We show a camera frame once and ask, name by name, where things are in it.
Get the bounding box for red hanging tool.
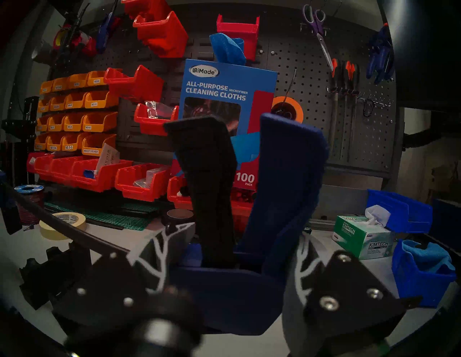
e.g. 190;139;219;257
74;31;97;57

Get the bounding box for red storage bin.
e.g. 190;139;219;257
167;176;195;211
104;65;165;103
26;151;41;174
50;155;88;185
121;0;171;20
34;154;59;181
115;163;171;203
216;14;260;62
70;158;133;193
134;103;179;136
133;10;189;59
230;187;260;234

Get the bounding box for blue cloth in box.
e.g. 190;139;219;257
210;32;247;66

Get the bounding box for black curved Dell monitor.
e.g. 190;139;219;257
376;0;461;110

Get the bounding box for blue pliers on pegboard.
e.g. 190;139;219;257
366;22;396;85

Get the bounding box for green cutting mat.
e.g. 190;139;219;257
43;200;153;231

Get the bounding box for dark green hanging clamp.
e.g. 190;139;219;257
58;4;90;72

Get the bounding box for green white Kimtech tissue box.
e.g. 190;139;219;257
331;214;395;260

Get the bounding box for white tissue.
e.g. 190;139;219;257
364;204;391;227

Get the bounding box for dark louvered bin panel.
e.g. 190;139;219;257
47;7;269;162

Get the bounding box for dark grey pegboard panel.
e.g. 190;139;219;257
259;36;406;179

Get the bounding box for black tape roll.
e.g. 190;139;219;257
160;208;197;231

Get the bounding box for blue storage bin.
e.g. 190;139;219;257
367;189;433;234
391;239;458;308

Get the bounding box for black 3D printed block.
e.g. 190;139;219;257
19;242;92;311
0;194;23;235

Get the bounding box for blue microfiber cloth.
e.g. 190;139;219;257
402;239;456;274

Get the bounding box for blue cleaning cloths box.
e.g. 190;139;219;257
169;59;278;191

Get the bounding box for red yellow tape roll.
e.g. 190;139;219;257
53;24;78;51

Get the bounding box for orange black screwdrivers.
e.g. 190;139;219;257
340;60;352;161

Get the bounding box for orange tape roll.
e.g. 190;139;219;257
271;96;304;123

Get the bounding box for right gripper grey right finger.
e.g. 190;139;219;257
282;232;422;357

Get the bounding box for black tower frame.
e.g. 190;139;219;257
0;95;40;187

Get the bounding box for purple handled scissors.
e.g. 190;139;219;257
302;4;335;72

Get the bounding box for red wire spool blue label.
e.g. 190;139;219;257
14;184;45;226

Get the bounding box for beige masking tape roll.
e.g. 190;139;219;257
39;212;88;241

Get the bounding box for grey duct tape roll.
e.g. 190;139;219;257
32;40;54;65

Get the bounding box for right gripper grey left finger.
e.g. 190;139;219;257
52;222;197;333

